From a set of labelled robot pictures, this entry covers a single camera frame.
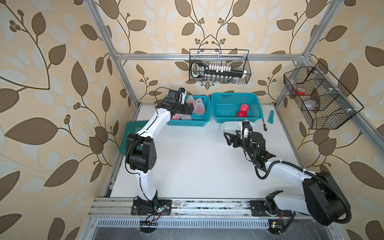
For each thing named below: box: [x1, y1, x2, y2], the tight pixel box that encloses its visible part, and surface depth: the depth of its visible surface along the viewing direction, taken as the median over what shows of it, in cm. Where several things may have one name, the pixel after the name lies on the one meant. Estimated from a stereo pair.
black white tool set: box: [191, 60, 248, 78], surface depth 84 cm
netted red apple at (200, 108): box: [195, 98, 205, 115], surface depth 110 cm
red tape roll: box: [296, 87, 306, 96], surface depth 83 cm
